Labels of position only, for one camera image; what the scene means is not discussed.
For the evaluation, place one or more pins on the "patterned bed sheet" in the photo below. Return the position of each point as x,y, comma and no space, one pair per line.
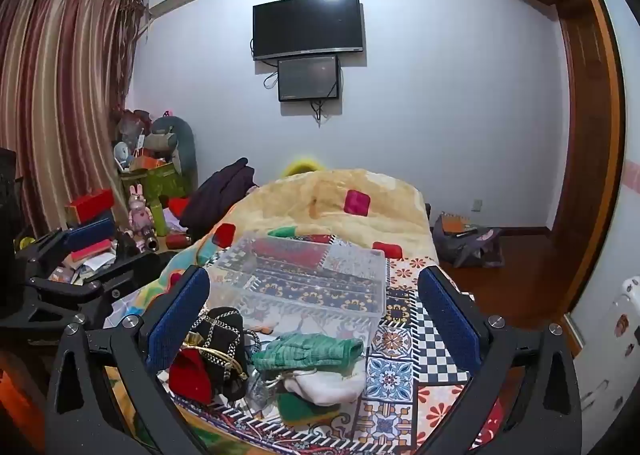
400,380

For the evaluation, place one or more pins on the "orange box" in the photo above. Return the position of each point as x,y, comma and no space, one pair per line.
147,163

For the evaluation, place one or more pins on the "yellow fluffy blanket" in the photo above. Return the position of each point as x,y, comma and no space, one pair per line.
300,200

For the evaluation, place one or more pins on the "red cylinder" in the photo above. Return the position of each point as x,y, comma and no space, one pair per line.
177,241

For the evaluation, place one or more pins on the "grey plush toy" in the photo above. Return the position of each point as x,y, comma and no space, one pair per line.
172,145

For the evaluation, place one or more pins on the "small black monitor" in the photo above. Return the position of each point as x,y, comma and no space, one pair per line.
307,77

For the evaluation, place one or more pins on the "clear plastic storage box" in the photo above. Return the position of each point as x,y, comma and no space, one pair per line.
300,295

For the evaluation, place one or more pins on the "grey bag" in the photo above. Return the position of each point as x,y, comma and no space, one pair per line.
470,247

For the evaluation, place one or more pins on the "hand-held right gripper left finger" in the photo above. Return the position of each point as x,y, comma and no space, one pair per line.
177,315

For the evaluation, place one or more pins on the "pile of papers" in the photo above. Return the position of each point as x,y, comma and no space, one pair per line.
85,269

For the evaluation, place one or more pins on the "striped curtain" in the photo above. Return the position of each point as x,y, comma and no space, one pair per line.
55,100

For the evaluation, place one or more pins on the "white wall socket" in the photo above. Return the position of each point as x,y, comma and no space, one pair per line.
476,205

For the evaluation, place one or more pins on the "orange spiral notebook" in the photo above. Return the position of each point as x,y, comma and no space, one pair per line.
454,224

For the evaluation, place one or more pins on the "wrapped flower bouquet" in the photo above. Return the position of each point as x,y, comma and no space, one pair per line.
134,125

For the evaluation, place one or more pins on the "pink rabbit toy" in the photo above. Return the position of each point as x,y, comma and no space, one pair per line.
137,215

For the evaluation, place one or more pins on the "green box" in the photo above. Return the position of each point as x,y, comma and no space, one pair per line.
165,180

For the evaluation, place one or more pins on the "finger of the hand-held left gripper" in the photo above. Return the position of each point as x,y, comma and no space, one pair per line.
125,272
87,232

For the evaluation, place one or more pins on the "white appliance with stickers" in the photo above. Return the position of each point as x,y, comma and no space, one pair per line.
607,360

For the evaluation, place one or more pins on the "yellow round object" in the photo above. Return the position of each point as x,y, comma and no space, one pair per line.
302,166

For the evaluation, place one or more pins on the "green bottle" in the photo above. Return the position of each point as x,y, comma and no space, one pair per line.
159,217

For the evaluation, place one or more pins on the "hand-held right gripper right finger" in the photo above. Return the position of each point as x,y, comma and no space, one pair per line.
450,315

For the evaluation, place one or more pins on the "green knit cloth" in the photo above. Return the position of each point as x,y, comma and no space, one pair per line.
305,352

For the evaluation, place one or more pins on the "red knit hat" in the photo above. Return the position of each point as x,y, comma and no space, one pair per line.
190,375

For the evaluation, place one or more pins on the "dark jacket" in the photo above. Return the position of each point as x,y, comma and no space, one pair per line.
215,195

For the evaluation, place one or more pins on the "green and yellow cloth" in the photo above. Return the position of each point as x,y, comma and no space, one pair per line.
300,411

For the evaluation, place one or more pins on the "white cloth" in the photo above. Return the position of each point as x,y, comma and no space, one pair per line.
325,385

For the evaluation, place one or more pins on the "black wall television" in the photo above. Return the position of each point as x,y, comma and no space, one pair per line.
306,25

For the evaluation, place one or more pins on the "red box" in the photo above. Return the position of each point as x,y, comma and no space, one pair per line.
90,205

